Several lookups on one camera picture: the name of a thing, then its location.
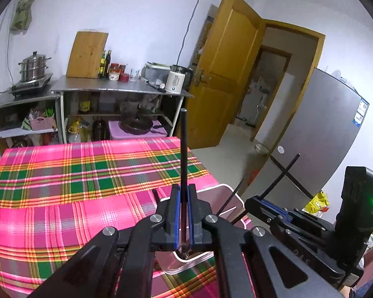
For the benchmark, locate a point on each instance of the pink green plaid tablecloth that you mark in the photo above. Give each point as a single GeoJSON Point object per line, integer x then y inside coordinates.
{"type": "Point", "coordinates": [65, 208]}

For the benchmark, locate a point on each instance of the steel steamer pot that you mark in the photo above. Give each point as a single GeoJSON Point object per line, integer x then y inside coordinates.
{"type": "Point", "coordinates": [34, 66]}

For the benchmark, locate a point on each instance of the small red tub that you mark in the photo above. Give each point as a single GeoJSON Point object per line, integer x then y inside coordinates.
{"type": "Point", "coordinates": [124, 77]}

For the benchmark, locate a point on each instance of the small white bowl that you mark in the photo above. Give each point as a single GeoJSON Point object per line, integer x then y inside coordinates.
{"type": "Point", "coordinates": [262, 149]}

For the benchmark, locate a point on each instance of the silver refrigerator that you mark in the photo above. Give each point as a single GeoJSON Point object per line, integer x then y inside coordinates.
{"type": "Point", "coordinates": [323, 121]}

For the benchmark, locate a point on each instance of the white electric kettle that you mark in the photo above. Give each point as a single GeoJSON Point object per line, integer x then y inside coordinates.
{"type": "Point", "coordinates": [175, 80]}

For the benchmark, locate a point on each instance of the pink plastic utensil holder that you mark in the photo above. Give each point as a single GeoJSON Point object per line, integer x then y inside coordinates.
{"type": "Point", "coordinates": [217, 195]}

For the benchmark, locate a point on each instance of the low steel counter shelf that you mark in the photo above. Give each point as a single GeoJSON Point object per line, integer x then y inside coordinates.
{"type": "Point", "coordinates": [21, 101]}

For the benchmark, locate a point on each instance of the lilac storage box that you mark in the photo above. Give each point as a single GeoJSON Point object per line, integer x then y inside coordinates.
{"type": "Point", "coordinates": [115, 133]}

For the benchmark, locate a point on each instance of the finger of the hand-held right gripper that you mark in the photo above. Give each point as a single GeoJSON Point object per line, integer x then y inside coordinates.
{"type": "Point", "coordinates": [276, 208]}
{"type": "Point", "coordinates": [261, 212]}

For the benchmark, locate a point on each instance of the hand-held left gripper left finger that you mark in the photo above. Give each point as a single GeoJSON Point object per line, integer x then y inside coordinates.
{"type": "Point", "coordinates": [176, 223]}

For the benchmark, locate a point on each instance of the grey plastic storage container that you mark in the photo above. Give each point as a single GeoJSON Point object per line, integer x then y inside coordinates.
{"type": "Point", "coordinates": [155, 73]}

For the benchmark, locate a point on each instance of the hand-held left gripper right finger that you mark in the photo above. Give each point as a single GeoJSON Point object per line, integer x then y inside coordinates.
{"type": "Point", "coordinates": [191, 223]}

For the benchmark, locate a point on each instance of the yellow snack bag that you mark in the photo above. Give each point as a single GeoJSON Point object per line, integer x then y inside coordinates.
{"type": "Point", "coordinates": [317, 203]}

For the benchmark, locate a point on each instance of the black tabletop stove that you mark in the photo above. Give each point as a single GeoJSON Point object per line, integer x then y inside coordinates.
{"type": "Point", "coordinates": [31, 85]}

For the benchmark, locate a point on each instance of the tall steel kitchen table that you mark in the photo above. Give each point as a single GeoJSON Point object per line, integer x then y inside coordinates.
{"type": "Point", "coordinates": [112, 85]}

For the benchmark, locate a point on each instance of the red lidded jar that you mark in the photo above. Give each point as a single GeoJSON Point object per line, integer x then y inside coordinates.
{"type": "Point", "coordinates": [122, 68]}
{"type": "Point", "coordinates": [114, 73]}

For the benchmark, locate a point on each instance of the large yellow oil bottle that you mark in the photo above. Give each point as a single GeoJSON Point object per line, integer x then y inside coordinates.
{"type": "Point", "coordinates": [84, 104]}

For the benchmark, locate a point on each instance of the hanging green cloth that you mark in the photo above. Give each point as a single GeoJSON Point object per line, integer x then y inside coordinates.
{"type": "Point", "coordinates": [23, 9]}

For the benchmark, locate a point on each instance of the yellow wooden door frame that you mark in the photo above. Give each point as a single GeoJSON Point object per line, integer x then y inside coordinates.
{"type": "Point", "coordinates": [298, 31]}

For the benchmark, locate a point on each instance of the dark frying pan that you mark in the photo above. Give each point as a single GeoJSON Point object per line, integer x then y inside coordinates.
{"type": "Point", "coordinates": [136, 124]}

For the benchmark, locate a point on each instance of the wooden cutting board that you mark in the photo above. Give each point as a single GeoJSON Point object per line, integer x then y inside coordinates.
{"type": "Point", "coordinates": [87, 56]}

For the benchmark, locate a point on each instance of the yellow wooden door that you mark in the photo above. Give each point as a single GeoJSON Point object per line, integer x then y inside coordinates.
{"type": "Point", "coordinates": [220, 77]}

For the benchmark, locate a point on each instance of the pink woven basket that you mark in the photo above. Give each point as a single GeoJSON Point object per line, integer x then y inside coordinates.
{"type": "Point", "coordinates": [43, 123]}

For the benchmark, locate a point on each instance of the clear drinking glass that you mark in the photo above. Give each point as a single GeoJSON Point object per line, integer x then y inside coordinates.
{"type": "Point", "coordinates": [134, 75]}

